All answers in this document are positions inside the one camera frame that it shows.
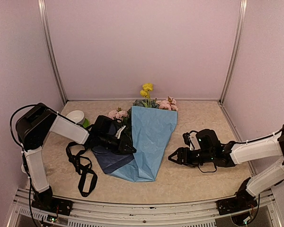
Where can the blue wrapping paper sheet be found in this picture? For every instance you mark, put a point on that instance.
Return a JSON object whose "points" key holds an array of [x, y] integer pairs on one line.
{"points": [[151, 132]]}

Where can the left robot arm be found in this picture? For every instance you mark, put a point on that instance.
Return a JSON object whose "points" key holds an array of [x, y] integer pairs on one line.
{"points": [[33, 129]]}

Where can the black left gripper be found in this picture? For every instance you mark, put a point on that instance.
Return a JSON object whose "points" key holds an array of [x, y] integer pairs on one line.
{"points": [[123, 142]]}

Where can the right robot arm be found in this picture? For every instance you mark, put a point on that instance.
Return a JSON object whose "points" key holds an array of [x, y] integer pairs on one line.
{"points": [[236, 153]]}

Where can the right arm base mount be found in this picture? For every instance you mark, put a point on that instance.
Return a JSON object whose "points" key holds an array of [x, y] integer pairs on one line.
{"points": [[235, 204]]}

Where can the aluminium front frame rail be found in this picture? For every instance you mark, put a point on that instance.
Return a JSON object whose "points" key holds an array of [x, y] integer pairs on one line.
{"points": [[103, 214]]}

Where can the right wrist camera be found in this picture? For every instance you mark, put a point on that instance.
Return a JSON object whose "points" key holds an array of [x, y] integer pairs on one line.
{"points": [[187, 140]]}

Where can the white ceramic bowl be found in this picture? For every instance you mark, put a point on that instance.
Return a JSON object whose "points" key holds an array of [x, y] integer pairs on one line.
{"points": [[76, 116]]}

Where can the yellow fake flower stem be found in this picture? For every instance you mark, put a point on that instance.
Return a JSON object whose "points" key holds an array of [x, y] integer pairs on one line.
{"points": [[145, 93]]}

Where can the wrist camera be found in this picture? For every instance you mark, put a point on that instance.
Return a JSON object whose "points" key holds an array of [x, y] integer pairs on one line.
{"points": [[187, 140], [118, 133]]}

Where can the pale pink fake flower stem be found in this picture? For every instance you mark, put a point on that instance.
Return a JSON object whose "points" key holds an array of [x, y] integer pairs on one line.
{"points": [[168, 104]]}

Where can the green plastic plate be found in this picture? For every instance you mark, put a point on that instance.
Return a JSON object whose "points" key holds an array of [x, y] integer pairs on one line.
{"points": [[85, 123]]}

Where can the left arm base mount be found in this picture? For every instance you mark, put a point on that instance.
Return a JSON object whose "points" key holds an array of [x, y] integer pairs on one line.
{"points": [[53, 205]]}

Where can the aluminium corner post left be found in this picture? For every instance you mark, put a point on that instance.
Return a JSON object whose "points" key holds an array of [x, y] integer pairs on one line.
{"points": [[49, 46]]}

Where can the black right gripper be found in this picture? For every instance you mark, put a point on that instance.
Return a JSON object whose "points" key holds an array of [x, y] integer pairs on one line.
{"points": [[186, 161]]}

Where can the black printed ribbon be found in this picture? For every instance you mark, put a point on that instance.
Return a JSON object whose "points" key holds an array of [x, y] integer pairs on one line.
{"points": [[83, 166]]}

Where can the blue fake flower bunch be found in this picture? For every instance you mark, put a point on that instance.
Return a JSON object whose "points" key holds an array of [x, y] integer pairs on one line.
{"points": [[142, 102]]}

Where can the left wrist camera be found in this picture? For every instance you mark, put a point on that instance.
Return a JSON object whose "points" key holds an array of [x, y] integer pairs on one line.
{"points": [[118, 133]]}

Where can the aluminium corner post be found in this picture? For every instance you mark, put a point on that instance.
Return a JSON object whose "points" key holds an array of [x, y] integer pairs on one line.
{"points": [[49, 46], [235, 50]]}

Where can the aluminium corner post right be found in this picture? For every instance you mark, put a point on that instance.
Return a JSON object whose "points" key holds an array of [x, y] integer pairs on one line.
{"points": [[235, 50]]}

